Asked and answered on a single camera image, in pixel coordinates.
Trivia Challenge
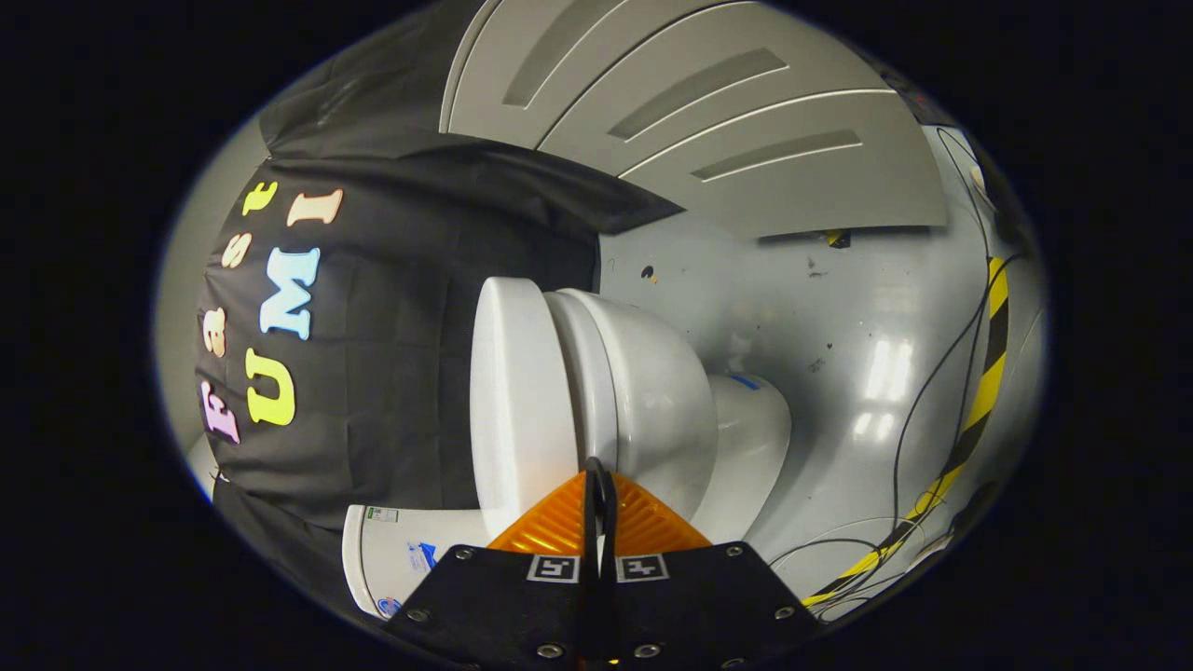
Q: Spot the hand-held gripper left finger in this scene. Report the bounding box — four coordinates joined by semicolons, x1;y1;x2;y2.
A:
387;457;602;671

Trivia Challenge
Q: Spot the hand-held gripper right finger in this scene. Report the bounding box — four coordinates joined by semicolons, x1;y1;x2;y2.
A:
598;457;821;671

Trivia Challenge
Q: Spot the white toilet lid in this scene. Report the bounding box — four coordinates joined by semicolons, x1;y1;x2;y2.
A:
469;277;581;539

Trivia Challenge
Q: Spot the white ceramic toilet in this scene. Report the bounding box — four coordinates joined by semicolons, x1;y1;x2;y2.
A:
342;289;793;621

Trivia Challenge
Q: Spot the white toilet seat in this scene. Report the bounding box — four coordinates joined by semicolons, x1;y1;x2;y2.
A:
545;289;623;472

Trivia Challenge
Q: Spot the black backdrop cloth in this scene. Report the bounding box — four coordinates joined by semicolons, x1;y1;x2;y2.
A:
194;14;686;611

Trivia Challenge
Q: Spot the yellow black hazard tape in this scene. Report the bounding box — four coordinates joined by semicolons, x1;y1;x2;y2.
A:
802;256;1011;609

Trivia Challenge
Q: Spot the white grey drawer cabinet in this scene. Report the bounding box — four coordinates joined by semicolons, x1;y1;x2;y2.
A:
438;0;950;240

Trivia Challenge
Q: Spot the black floor cable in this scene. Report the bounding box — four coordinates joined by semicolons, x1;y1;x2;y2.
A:
769;126;1026;621

